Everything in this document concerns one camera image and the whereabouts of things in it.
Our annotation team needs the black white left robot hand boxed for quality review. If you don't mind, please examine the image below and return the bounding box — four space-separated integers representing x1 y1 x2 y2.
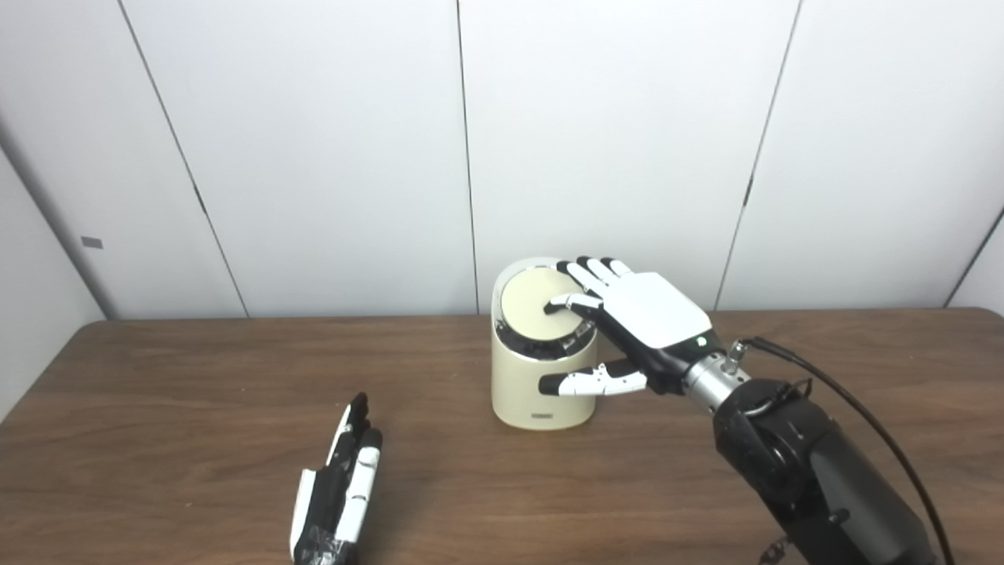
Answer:
289 392 384 565

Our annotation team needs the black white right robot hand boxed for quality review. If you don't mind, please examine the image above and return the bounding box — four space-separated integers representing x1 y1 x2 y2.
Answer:
539 257 726 397

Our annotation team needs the cream round bin lid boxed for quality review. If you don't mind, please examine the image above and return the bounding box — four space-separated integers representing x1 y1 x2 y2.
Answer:
500 267 589 340

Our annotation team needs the cream-colored bin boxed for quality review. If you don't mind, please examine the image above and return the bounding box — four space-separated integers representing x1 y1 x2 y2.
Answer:
491 259 601 431

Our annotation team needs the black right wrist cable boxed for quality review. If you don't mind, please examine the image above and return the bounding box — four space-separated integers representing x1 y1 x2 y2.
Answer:
729 337 956 565

